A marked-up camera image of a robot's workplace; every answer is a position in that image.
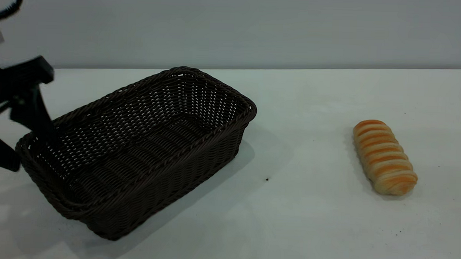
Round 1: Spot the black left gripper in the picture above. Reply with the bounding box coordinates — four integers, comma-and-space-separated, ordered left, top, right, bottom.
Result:
0, 54, 60, 174

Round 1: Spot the black woven basket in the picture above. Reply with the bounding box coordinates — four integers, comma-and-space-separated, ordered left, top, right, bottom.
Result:
12, 61, 259, 246

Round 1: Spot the striped bread roll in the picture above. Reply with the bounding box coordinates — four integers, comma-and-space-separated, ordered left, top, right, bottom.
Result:
350, 119, 420, 197

